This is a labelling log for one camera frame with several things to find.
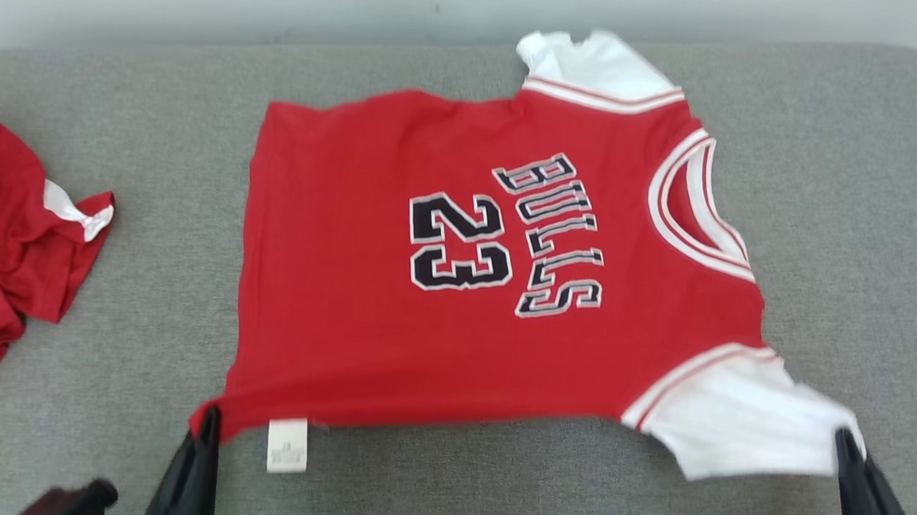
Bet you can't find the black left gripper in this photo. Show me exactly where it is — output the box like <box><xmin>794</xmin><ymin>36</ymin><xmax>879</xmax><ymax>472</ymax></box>
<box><xmin>16</xmin><ymin>394</ymin><xmax>223</xmax><ymax>515</ymax></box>

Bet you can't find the red white basketball jersey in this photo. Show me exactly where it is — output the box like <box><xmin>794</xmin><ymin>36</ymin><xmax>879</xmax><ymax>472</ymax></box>
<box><xmin>187</xmin><ymin>6</ymin><xmax>892</xmax><ymax>511</ymax></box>

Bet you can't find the grey fabric sofa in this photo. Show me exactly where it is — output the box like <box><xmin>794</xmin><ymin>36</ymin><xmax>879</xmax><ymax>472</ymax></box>
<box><xmin>0</xmin><ymin>0</ymin><xmax>917</xmax><ymax>515</ymax></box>

